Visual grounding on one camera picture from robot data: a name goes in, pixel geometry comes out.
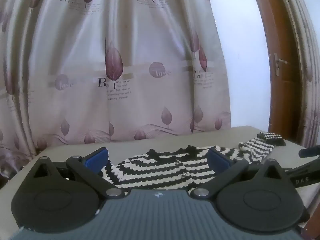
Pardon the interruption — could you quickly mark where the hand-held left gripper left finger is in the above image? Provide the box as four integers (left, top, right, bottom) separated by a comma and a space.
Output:
30, 147, 125, 200

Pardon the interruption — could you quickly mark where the black white striped knit sweater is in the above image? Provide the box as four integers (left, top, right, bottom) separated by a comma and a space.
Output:
101, 131, 287, 195

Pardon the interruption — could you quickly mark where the metal door handle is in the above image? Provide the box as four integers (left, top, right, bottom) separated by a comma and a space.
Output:
274, 52, 288, 77

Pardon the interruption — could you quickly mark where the brown wooden door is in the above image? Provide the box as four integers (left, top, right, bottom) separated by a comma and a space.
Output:
250, 0, 308, 147

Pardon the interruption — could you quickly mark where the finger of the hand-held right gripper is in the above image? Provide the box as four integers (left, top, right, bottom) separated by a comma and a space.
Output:
299, 145, 320, 158

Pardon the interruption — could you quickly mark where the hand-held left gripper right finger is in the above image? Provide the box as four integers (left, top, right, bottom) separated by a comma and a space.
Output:
191, 147, 288, 200

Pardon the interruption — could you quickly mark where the beige ribbed table cloth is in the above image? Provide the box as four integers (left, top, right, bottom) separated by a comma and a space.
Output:
0, 125, 320, 240

